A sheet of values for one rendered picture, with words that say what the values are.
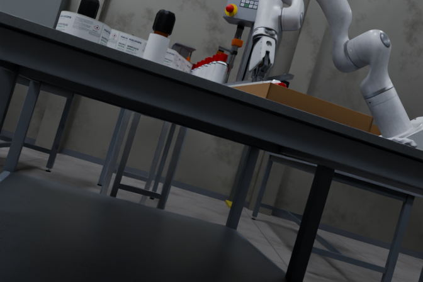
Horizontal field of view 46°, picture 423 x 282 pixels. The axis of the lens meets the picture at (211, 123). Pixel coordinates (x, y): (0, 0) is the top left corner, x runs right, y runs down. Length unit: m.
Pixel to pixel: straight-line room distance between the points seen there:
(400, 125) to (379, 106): 0.11
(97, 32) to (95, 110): 4.71
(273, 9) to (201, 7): 5.06
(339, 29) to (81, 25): 0.99
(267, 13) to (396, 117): 0.69
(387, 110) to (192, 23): 4.89
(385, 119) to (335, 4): 0.49
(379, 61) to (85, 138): 5.11
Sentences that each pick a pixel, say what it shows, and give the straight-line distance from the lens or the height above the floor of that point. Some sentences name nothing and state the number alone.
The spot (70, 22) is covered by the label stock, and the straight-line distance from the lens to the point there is 1.95.
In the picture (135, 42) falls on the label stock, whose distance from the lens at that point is 2.28.
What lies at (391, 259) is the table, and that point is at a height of 0.27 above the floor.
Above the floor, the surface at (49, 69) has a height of 0.76.
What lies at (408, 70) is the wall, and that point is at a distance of 7.21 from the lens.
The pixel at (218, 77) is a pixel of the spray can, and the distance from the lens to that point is 2.10.
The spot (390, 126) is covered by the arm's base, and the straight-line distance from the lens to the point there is 2.04.
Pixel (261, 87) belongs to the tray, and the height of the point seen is 0.86.
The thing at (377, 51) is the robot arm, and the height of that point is 1.21.
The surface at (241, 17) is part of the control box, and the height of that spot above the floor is 1.30.
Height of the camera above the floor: 0.71
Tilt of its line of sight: 2 degrees up
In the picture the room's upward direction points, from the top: 17 degrees clockwise
